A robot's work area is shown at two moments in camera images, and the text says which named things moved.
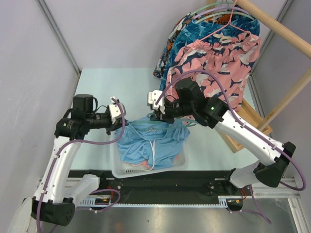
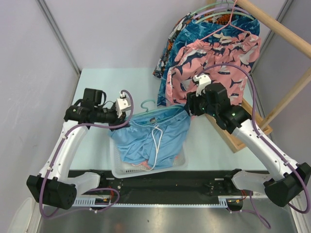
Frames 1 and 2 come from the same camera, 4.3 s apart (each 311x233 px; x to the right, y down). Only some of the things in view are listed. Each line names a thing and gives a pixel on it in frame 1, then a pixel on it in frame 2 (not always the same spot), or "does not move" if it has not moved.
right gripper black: x=159 y=115 to x=192 y=102
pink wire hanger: x=229 y=24 does not move
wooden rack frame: x=250 y=115 does not move
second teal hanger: x=222 y=14 does not move
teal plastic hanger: x=190 y=124 to x=155 y=110
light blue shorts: x=153 y=141 does not move
